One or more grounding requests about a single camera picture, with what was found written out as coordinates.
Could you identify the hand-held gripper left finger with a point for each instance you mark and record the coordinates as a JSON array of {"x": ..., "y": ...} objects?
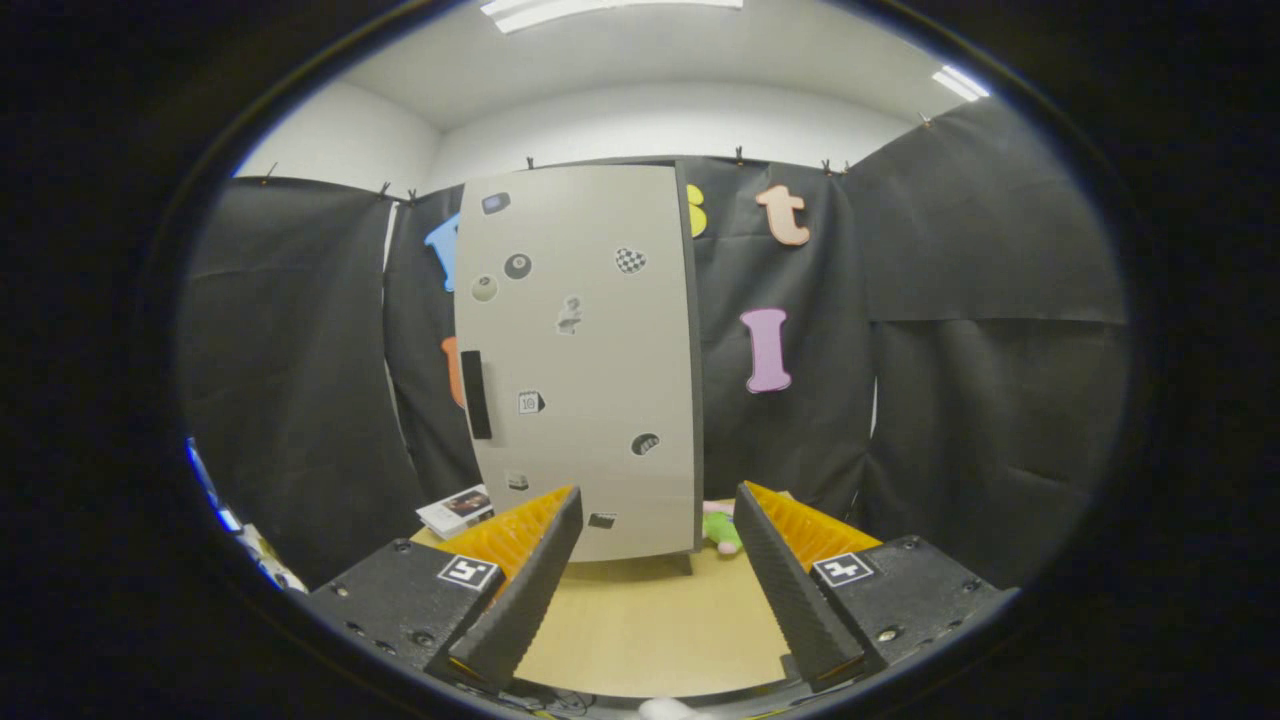
[{"x": 530, "y": 590}]

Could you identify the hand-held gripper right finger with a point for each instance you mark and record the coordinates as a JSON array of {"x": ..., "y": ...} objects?
[{"x": 790, "y": 600}]

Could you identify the beige shoe cabinet door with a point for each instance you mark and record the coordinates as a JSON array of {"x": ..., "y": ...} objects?
[{"x": 600, "y": 450}]

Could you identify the grey shoe cabinet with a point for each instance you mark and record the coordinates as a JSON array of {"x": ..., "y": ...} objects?
[{"x": 699, "y": 400}]

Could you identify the pink and green plush toy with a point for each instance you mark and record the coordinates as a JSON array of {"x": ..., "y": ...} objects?
[{"x": 725, "y": 535}]

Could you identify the white cover book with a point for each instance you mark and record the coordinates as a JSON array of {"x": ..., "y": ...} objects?
[{"x": 455, "y": 510}]

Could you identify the black backdrop cloth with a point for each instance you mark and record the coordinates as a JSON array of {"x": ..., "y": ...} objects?
[{"x": 980, "y": 420}]

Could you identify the blue and white object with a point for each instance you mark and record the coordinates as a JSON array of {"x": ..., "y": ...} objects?
[{"x": 265, "y": 560}]

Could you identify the small ceiling light panel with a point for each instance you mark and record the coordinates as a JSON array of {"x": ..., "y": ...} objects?
[{"x": 960, "y": 84}]

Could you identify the long ceiling light panel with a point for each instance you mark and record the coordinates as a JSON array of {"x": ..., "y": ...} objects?
[{"x": 600, "y": 10}]

